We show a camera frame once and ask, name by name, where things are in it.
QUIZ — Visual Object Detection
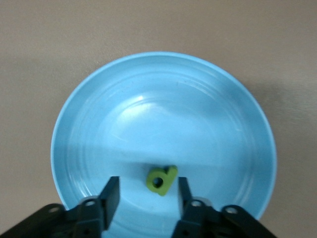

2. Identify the blue plate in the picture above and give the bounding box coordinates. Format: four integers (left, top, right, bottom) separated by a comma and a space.
51, 51, 277, 238

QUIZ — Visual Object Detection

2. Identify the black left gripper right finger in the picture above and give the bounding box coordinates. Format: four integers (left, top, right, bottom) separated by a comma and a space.
172, 177, 225, 238

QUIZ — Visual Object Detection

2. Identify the green small letter p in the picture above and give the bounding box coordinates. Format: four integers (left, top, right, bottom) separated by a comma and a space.
146, 165, 178, 197

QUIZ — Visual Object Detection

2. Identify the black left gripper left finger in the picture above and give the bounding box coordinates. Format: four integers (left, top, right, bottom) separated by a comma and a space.
65, 176, 121, 238

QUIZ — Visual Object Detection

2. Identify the brown table cover mat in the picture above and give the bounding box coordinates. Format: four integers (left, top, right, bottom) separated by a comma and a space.
0, 0, 317, 238

